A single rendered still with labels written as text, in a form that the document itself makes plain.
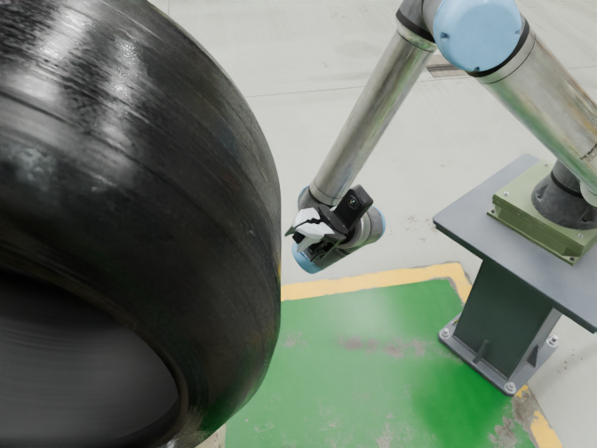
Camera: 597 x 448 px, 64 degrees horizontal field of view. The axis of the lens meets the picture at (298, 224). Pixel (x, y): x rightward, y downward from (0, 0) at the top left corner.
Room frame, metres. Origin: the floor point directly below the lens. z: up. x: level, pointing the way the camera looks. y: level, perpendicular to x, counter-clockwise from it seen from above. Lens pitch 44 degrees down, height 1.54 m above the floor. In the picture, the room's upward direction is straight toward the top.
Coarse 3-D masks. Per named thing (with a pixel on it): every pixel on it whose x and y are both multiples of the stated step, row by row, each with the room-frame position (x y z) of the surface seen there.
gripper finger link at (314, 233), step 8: (304, 224) 0.56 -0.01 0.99; (312, 224) 0.57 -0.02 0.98; (320, 224) 0.59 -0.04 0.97; (304, 232) 0.55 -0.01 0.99; (312, 232) 0.56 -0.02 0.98; (320, 232) 0.56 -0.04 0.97; (328, 232) 0.58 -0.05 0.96; (304, 240) 0.56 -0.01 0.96; (312, 240) 0.57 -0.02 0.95; (304, 248) 0.56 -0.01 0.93
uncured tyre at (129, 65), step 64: (0, 0) 0.32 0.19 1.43; (64, 0) 0.36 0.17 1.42; (128, 0) 0.41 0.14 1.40; (0, 64) 0.26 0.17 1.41; (64, 64) 0.28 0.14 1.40; (128, 64) 0.32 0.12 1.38; (192, 64) 0.38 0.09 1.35; (0, 128) 0.22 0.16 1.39; (64, 128) 0.23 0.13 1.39; (128, 128) 0.26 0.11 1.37; (192, 128) 0.30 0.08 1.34; (256, 128) 0.41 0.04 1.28; (0, 192) 0.20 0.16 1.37; (64, 192) 0.21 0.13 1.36; (128, 192) 0.22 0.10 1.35; (192, 192) 0.25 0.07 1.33; (256, 192) 0.32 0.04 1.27; (0, 256) 0.19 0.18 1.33; (64, 256) 0.20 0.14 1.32; (128, 256) 0.20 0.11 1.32; (192, 256) 0.22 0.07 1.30; (256, 256) 0.25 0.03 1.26; (0, 320) 0.41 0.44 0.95; (64, 320) 0.42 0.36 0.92; (128, 320) 0.19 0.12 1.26; (192, 320) 0.20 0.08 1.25; (256, 320) 0.23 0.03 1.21; (0, 384) 0.31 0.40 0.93; (64, 384) 0.33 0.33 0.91; (128, 384) 0.32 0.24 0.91; (192, 384) 0.19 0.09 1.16; (256, 384) 0.23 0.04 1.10
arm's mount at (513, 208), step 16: (544, 160) 1.17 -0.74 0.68; (528, 176) 1.09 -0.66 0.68; (544, 176) 1.09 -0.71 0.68; (496, 192) 1.02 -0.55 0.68; (512, 192) 1.02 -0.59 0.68; (528, 192) 1.02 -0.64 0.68; (496, 208) 1.02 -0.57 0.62; (512, 208) 0.96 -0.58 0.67; (528, 208) 0.95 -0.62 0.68; (512, 224) 0.95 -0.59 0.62; (528, 224) 0.92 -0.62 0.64; (544, 224) 0.89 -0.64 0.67; (544, 240) 0.88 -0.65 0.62; (560, 240) 0.86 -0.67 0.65; (576, 240) 0.83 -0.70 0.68; (592, 240) 0.85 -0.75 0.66; (560, 256) 0.84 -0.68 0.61; (576, 256) 0.84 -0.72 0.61
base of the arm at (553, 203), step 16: (544, 192) 0.97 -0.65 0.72; (560, 192) 0.93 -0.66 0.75; (576, 192) 0.90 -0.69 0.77; (544, 208) 0.93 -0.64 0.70; (560, 208) 0.90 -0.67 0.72; (576, 208) 0.89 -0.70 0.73; (592, 208) 0.88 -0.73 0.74; (560, 224) 0.89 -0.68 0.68; (576, 224) 0.87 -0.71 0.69; (592, 224) 0.87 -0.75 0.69
